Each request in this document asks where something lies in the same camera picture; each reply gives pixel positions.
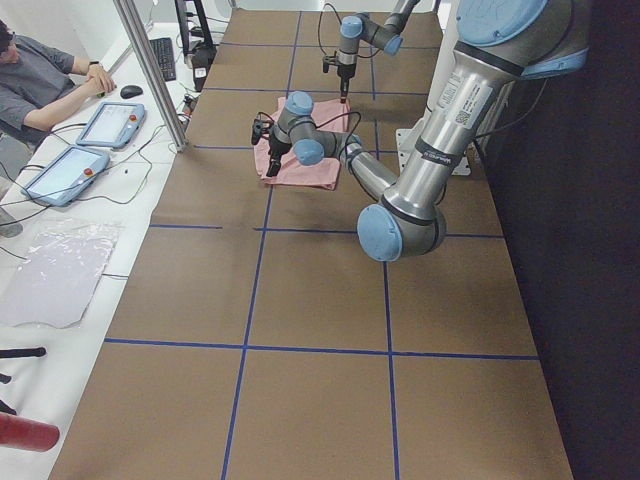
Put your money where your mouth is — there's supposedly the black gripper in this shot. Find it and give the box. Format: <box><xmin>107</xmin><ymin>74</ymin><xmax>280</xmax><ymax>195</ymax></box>
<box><xmin>251</xmin><ymin>116</ymin><xmax>292</xmax><ymax>178</ymax></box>
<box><xmin>322</xmin><ymin>50</ymin><xmax>358</xmax><ymax>104</ymax></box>

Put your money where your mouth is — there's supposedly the pink Snoopy t-shirt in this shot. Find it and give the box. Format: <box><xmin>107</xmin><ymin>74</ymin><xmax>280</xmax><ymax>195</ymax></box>
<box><xmin>253</xmin><ymin>99</ymin><xmax>351</xmax><ymax>190</ymax></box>

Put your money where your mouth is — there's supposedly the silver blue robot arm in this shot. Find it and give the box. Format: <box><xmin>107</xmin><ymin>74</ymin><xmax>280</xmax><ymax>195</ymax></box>
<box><xmin>251</xmin><ymin>0</ymin><xmax>592</xmax><ymax>262</ymax></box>
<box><xmin>321</xmin><ymin>0</ymin><xmax>420</xmax><ymax>104</ymax></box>

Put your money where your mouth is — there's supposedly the black rectangular box device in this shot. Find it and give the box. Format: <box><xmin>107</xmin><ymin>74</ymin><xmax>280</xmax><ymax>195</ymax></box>
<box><xmin>191</xmin><ymin>43</ymin><xmax>217</xmax><ymax>92</ymax></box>

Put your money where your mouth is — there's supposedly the black keyboard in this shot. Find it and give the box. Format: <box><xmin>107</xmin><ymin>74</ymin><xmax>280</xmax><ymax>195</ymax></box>
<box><xmin>149</xmin><ymin>37</ymin><xmax>176</xmax><ymax>81</ymax></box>

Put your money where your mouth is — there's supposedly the black computer mouse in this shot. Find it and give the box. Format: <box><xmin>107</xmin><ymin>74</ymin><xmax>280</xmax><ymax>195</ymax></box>
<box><xmin>120</xmin><ymin>85</ymin><xmax>144</xmax><ymax>100</ymax></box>

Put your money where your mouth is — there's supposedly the upper blue teach pendant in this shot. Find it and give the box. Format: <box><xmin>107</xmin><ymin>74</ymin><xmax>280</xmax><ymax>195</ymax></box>
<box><xmin>76</xmin><ymin>102</ymin><xmax>146</xmax><ymax>149</ymax></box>

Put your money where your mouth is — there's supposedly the blue teach pendant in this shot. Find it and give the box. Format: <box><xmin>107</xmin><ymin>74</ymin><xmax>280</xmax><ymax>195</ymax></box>
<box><xmin>76</xmin><ymin>102</ymin><xmax>146</xmax><ymax>149</ymax></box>
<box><xmin>22</xmin><ymin>146</ymin><xmax>110</xmax><ymax>207</ymax></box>

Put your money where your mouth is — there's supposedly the lower blue teach pendant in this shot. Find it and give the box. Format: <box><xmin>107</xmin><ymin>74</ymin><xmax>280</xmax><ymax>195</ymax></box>
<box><xmin>22</xmin><ymin>146</ymin><xmax>110</xmax><ymax>207</ymax></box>

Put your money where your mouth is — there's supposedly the seated person grey shirt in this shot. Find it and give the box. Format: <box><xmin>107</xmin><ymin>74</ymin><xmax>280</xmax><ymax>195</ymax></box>
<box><xmin>1</xmin><ymin>24</ymin><xmax>116</xmax><ymax>149</ymax></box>

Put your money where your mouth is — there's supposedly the clear plastic bag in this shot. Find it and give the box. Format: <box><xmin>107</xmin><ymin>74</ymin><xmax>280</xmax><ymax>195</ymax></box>
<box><xmin>1</xmin><ymin>218</ymin><xmax>123</xmax><ymax>329</ymax></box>

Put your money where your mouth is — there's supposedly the red cylinder bottle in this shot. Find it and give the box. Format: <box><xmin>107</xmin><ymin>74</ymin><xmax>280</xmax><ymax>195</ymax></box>
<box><xmin>1</xmin><ymin>413</ymin><xmax>60</xmax><ymax>452</ymax></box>

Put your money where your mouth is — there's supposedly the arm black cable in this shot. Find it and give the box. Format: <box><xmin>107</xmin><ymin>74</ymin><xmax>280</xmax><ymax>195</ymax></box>
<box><xmin>317</xmin><ymin>2</ymin><xmax>346</xmax><ymax>59</ymax></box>
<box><xmin>312</xmin><ymin>110</ymin><xmax>364</xmax><ymax>156</ymax></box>

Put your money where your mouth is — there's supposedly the aluminium frame post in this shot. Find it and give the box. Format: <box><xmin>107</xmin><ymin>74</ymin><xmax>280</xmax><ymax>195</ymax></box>
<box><xmin>113</xmin><ymin>0</ymin><xmax>187</xmax><ymax>152</ymax></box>

